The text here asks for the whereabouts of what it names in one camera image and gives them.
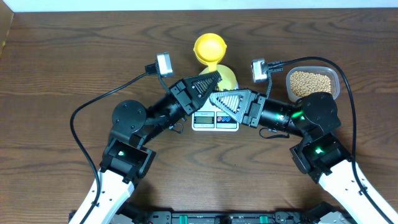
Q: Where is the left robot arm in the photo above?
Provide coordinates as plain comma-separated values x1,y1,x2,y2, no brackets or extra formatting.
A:
70,72,221,223

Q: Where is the yellow measuring scoop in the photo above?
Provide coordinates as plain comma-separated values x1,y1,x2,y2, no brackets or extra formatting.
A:
193,33,227,72

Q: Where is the right black cable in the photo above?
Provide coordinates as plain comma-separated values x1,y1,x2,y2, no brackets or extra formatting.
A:
267,56,388,224

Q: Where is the soybeans pile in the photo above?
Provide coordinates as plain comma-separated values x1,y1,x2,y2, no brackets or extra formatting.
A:
290,71,331,98

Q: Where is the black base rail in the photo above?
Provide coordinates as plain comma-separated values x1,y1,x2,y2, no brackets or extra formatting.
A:
108,202,356,224

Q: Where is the pale yellow bowl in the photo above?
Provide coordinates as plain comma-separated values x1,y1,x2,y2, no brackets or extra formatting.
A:
216,64,238,91

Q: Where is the black cable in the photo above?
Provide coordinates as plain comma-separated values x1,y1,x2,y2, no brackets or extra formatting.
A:
267,56,388,224
70,63,159,224

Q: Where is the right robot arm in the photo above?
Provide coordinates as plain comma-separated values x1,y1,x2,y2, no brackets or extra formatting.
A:
209,89,397,223

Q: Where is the clear plastic container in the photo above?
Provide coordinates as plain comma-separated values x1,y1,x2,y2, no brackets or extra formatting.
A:
286,66,340,103

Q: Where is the left black cable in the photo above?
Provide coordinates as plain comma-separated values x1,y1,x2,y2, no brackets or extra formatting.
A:
70,63,159,224

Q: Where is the white digital kitchen scale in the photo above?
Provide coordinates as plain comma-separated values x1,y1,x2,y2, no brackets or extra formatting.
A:
192,98,239,132

